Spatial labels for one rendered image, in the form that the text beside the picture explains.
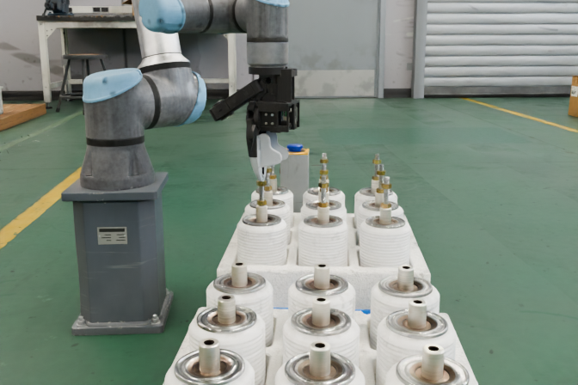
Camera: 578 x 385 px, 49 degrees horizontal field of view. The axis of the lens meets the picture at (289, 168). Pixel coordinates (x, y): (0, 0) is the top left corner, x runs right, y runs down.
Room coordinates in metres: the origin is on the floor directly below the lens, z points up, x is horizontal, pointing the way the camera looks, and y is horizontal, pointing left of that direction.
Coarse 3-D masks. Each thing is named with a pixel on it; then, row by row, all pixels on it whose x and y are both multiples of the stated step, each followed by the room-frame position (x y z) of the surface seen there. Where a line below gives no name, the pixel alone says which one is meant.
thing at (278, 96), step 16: (272, 80) 1.15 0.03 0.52; (288, 80) 1.14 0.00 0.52; (256, 96) 1.16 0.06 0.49; (272, 96) 1.15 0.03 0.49; (288, 96) 1.14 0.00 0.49; (256, 112) 1.14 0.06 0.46; (272, 112) 1.14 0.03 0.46; (288, 112) 1.12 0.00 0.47; (272, 128) 1.14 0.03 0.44; (288, 128) 1.12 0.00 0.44
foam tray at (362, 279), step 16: (352, 224) 1.38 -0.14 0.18; (352, 240) 1.27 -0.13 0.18; (224, 256) 1.17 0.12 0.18; (288, 256) 1.17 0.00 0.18; (352, 256) 1.17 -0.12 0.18; (416, 256) 1.17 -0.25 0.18; (224, 272) 1.10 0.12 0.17; (256, 272) 1.10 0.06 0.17; (272, 272) 1.10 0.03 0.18; (288, 272) 1.09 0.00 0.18; (304, 272) 1.09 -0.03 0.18; (336, 272) 1.09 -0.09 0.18; (352, 272) 1.09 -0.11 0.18; (368, 272) 1.09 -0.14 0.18; (384, 272) 1.08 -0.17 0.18; (416, 272) 1.08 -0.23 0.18; (288, 288) 1.09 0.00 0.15; (368, 288) 1.08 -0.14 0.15; (368, 304) 1.08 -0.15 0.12
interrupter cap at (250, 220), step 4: (248, 216) 1.19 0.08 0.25; (252, 216) 1.20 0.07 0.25; (268, 216) 1.19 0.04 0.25; (272, 216) 1.20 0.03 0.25; (276, 216) 1.19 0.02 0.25; (244, 220) 1.17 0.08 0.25; (248, 220) 1.17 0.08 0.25; (252, 220) 1.17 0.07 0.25; (268, 220) 1.18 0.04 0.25; (272, 220) 1.17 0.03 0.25; (276, 220) 1.17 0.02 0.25; (280, 220) 1.17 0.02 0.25; (248, 224) 1.14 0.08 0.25; (252, 224) 1.14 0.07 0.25; (256, 224) 1.14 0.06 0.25; (260, 224) 1.14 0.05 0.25; (264, 224) 1.14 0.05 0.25; (268, 224) 1.14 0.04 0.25; (272, 224) 1.14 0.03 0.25
